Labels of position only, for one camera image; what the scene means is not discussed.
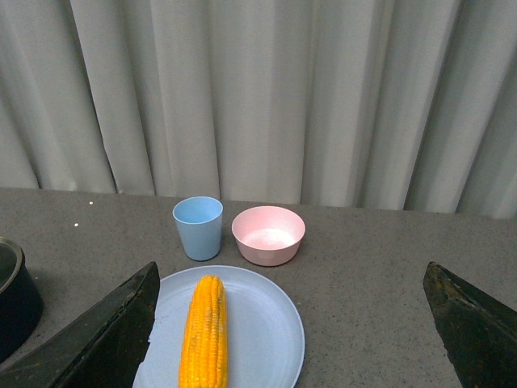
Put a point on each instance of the light blue cup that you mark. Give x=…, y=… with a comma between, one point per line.
x=199, y=222

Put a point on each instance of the light blue plate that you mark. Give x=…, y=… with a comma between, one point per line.
x=266, y=334

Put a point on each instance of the yellow corn cob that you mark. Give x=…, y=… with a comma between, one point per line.
x=204, y=360

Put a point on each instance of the white curtain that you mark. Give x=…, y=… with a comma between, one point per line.
x=374, y=104

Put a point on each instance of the pink bowl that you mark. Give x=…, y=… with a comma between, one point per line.
x=268, y=235

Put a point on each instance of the black cooking pot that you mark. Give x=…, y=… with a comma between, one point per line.
x=21, y=303

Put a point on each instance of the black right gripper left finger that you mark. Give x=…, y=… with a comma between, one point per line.
x=102, y=347

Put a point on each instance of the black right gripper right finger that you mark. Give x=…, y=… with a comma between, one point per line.
x=478, y=331

